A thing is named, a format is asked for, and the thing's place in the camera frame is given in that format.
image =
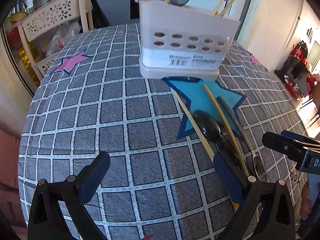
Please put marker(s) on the black plastic spoon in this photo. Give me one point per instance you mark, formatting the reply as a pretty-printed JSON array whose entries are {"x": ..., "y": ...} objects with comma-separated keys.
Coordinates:
[{"x": 212, "y": 132}]

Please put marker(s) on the grey checkered tablecloth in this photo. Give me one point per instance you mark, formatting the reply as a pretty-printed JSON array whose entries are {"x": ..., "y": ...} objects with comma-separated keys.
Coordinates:
[{"x": 161, "y": 184}]

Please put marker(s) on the metal spoon grey handle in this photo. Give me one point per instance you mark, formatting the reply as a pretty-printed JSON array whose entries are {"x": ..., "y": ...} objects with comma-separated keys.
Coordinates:
[{"x": 257, "y": 164}]

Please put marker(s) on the white utensil holder caddy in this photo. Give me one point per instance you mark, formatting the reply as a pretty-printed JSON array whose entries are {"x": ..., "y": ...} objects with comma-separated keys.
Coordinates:
[{"x": 183, "y": 41}]

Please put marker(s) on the bamboo chopstick blue pattern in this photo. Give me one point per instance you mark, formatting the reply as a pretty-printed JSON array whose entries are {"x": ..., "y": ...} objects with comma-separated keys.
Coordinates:
[{"x": 214, "y": 12}]

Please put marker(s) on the bamboo chopstick patterned end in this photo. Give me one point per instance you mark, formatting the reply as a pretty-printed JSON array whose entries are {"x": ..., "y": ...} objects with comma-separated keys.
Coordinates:
[{"x": 196, "y": 127}]

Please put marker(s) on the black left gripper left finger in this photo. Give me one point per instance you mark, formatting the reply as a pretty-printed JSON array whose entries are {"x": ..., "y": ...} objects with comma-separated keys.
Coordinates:
[{"x": 46, "y": 220}]

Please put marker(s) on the cream perforated storage rack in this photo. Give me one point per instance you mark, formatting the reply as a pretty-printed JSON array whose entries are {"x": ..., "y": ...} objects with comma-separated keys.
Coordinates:
[{"x": 49, "y": 16}]

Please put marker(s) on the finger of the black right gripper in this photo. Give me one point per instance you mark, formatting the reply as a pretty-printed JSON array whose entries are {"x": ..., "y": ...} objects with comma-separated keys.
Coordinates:
[
  {"x": 277, "y": 143},
  {"x": 299, "y": 139}
]

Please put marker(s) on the thin bamboo chopstick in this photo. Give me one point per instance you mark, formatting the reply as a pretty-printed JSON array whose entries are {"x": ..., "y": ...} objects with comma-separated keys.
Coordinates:
[{"x": 227, "y": 6}]

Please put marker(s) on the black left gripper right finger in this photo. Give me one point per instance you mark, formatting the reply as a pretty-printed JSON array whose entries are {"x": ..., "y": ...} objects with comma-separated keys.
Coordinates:
[{"x": 277, "y": 219}]

